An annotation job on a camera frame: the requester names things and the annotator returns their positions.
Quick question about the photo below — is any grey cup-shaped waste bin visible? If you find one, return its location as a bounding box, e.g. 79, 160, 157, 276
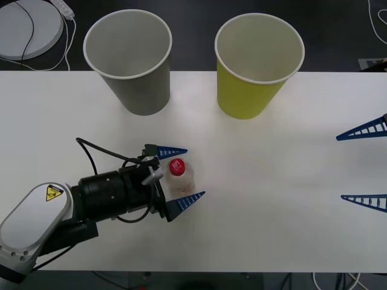
83, 8, 173, 117

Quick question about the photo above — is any white power strip cable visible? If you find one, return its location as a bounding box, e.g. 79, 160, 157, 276
0, 16, 77, 72

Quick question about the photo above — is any round pale grey disc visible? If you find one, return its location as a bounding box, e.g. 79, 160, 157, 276
0, 0, 65, 60

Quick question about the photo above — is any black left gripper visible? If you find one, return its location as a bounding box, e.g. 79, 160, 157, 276
120, 144, 207, 224

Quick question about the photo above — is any grey marker board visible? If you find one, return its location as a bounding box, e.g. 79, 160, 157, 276
358, 57, 387, 73

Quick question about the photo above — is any yellow-green cup-shaped waste bin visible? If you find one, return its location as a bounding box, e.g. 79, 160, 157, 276
214, 12, 305, 120

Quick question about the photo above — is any white cable under table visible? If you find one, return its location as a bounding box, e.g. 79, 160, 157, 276
312, 271, 368, 290

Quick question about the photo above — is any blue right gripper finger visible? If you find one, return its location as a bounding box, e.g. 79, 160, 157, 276
336, 113, 387, 142
340, 194, 387, 213

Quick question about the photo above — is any thin black cable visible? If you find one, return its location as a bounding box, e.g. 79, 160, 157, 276
11, 0, 34, 61

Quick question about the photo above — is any clear bottle with red cap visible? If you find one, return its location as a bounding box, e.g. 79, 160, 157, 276
163, 156, 196, 196

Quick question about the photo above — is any white power strip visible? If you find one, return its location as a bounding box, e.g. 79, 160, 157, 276
50, 0, 76, 19

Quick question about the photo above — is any white looped cable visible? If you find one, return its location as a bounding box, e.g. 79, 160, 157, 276
368, 0, 387, 45

